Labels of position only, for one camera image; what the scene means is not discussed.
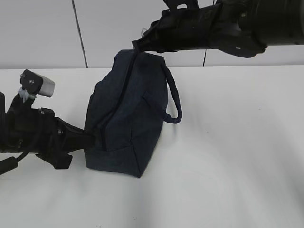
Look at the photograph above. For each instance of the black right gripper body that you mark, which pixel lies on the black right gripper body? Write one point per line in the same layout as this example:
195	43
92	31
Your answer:
186	26

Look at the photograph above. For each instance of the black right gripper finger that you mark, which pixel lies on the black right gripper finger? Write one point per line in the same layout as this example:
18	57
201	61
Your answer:
149	43

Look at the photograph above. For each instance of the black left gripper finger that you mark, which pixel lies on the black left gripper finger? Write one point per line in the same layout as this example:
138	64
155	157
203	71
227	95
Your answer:
75	138

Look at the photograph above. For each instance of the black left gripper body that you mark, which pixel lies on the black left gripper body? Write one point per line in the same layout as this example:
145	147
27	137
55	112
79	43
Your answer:
28	130

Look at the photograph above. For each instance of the dark blue lunch bag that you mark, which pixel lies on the dark blue lunch bag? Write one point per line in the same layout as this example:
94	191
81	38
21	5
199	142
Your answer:
127	110

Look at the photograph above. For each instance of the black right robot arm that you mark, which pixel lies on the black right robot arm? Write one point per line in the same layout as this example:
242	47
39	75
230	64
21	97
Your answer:
242	28

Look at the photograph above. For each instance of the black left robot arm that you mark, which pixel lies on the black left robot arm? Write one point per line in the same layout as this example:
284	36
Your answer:
3	128

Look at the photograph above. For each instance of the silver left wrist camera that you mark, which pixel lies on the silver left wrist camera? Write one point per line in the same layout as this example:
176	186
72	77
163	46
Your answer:
36	84

